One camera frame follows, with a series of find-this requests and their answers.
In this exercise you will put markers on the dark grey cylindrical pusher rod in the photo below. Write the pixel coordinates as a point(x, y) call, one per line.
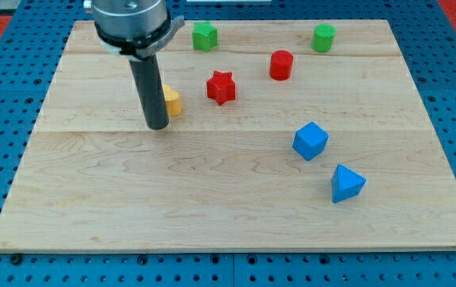
point(149, 86)

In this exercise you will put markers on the blue cube block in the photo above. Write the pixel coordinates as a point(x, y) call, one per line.
point(310, 140)

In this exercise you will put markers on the blue triangle block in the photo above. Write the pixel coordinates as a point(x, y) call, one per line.
point(345, 184)

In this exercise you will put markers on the yellow heart block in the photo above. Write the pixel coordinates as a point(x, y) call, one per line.
point(172, 101)

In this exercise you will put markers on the green star block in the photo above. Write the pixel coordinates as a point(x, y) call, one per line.
point(204, 36)

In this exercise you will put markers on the red star block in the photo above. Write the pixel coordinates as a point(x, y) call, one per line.
point(221, 87)

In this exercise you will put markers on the red cylinder block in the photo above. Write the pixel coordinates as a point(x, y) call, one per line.
point(281, 64)

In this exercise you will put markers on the light wooden board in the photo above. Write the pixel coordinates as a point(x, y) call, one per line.
point(94, 179)

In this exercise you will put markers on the green cylinder block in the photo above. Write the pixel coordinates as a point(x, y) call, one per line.
point(322, 39)

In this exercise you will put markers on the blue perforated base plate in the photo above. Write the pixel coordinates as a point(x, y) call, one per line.
point(30, 50)

